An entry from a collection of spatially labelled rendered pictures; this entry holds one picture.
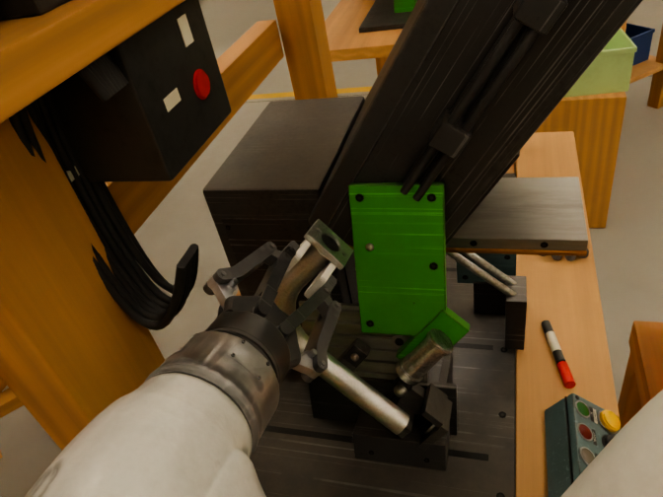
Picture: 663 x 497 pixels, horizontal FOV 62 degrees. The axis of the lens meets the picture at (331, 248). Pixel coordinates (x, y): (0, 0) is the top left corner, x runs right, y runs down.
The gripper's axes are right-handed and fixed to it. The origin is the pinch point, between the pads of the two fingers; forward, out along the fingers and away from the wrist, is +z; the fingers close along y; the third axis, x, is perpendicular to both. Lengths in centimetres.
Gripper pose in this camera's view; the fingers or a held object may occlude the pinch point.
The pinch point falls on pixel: (312, 262)
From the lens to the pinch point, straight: 60.7
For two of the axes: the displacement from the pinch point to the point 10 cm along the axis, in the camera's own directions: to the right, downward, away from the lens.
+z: 2.8, -4.1, 8.7
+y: -7.3, -6.8, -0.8
